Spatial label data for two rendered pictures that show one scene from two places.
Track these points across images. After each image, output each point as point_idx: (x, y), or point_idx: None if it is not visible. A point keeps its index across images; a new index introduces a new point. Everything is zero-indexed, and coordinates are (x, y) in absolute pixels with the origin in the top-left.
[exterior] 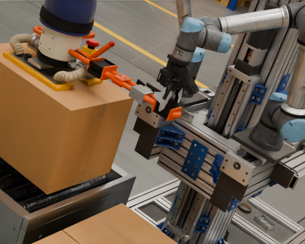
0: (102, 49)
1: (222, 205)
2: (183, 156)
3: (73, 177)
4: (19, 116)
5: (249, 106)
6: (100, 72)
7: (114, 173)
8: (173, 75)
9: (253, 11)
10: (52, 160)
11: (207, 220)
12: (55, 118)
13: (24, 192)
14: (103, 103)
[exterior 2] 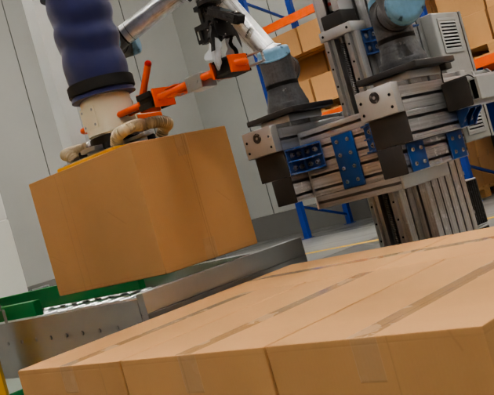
0: (143, 77)
1: (400, 167)
2: (338, 171)
3: (197, 248)
4: (96, 213)
5: (374, 63)
6: (151, 98)
7: None
8: (208, 20)
9: None
10: (147, 223)
11: None
12: (123, 171)
13: None
14: (177, 134)
